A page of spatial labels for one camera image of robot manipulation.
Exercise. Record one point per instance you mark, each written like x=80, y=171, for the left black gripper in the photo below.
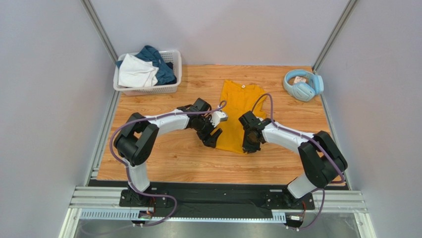
x=212, y=141

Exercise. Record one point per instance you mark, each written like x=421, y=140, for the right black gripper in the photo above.
x=249, y=141

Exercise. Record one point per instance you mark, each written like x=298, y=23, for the yellow t shirt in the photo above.
x=240, y=99

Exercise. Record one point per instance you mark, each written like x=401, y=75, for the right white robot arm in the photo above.
x=321, y=159

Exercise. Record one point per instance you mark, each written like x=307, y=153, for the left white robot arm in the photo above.
x=132, y=143

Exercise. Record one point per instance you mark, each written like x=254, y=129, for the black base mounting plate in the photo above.
x=212, y=200

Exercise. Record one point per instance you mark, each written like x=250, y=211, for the white plastic laundry basket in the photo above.
x=173, y=56

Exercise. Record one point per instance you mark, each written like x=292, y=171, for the white t shirt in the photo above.
x=136, y=73

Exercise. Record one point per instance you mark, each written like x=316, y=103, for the teal t shirt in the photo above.
x=165, y=73

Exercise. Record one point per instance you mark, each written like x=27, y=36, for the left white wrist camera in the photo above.
x=217, y=117

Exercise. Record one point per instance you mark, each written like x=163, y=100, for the aluminium frame rail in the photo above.
x=331, y=201

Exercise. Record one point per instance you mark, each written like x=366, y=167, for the white slotted cable duct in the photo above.
x=135, y=215

